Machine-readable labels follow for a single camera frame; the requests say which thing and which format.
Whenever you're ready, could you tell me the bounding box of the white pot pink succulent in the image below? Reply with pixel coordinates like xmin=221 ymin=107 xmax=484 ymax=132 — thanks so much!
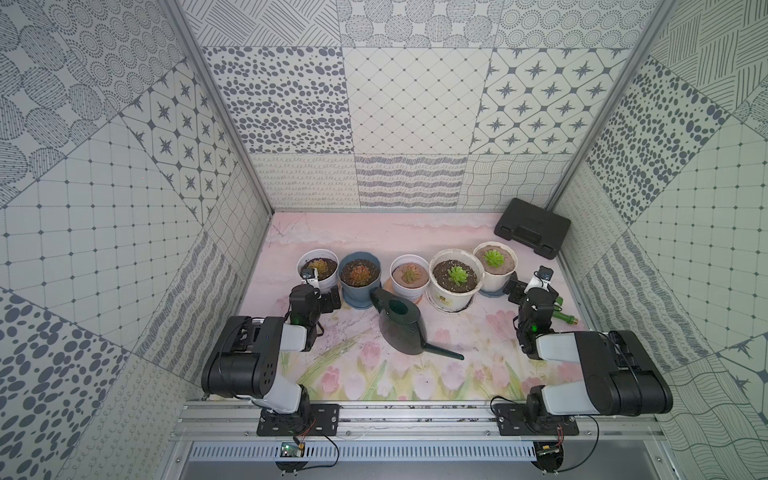
xmin=390 ymin=254 xmax=430 ymax=303

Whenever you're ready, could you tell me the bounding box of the large white pot green succulent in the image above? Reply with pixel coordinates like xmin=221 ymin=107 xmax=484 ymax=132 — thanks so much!
xmin=427 ymin=249 xmax=485 ymax=313

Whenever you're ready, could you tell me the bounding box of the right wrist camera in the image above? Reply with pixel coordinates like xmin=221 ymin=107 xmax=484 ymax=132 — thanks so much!
xmin=525 ymin=265 xmax=554 ymax=292

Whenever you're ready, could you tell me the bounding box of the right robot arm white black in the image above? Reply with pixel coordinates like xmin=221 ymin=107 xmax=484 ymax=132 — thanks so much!
xmin=503 ymin=267 xmax=673 ymax=435

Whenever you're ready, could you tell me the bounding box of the black plastic tool case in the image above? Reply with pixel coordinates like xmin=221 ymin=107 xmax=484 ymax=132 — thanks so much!
xmin=494 ymin=198 xmax=571 ymax=260

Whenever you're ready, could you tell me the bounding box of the small circuit board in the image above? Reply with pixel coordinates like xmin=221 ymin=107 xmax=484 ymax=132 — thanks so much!
xmin=532 ymin=441 xmax=564 ymax=473
xmin=275 ymin=442 xmax=307 ymax=473

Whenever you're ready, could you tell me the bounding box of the white pot yellow-brown succulent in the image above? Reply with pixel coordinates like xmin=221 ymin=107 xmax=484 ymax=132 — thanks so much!
xmin=297 ymin=249 xmax=339 ymax=294

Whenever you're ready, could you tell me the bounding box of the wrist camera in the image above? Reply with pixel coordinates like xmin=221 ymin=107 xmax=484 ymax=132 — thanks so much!
xmin=300 ymin=267 xmax=319 ymax=289
xmin=525 ymin=265 xmax=554 ymax=292

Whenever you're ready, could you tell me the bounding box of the white pot bright green succulent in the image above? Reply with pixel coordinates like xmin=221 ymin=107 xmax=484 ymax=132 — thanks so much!
xmin=473 ymin=241 xmax=519 ymax=297

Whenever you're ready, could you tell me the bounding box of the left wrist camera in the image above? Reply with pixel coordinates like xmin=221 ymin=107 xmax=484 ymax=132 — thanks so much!
xmin=300 ymin=267 xmax=319 ymax=289

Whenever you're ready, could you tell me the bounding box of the aluminium mounting rail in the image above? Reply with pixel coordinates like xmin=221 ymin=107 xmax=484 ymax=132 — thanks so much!
xmin=173 ymin=398 xmax=652 ymax=442

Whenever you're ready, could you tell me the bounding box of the green hose nozzle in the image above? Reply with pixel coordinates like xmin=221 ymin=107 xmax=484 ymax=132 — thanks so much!
xmin=553 ymin=297 xmax=579 ymax=325

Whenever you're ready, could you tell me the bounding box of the blue-grey pot red succulent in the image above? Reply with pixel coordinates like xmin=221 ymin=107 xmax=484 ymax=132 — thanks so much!
xmin=339 ymin=252 xmax=381 ymax=310

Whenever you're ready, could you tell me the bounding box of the dark green watering can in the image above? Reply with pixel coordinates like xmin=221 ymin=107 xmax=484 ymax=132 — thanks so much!
xmin=370 ymin=287 xmax=465 ymax=361

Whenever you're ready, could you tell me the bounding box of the right small circuit board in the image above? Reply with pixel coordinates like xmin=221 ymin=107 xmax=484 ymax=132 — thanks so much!
xmin=532 ymin=441 xmax=564 ymax=473

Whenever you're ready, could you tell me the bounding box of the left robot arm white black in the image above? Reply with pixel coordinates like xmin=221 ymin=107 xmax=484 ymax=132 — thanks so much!
xmin=201 ymin=283 xmax=341 ymax=436

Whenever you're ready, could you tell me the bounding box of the left small circuit board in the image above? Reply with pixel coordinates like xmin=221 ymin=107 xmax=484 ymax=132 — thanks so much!
xmin=275 ymin=442 xmax=307 ymax=473

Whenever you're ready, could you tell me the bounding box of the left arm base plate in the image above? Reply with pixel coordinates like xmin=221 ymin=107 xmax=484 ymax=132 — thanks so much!
xmin=257 ymin=403 xmax=341 ymax=437

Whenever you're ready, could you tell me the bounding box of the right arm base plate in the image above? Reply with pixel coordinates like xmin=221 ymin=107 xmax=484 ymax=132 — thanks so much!
xmin=491 ymin=403 xmax=579 ymax=437

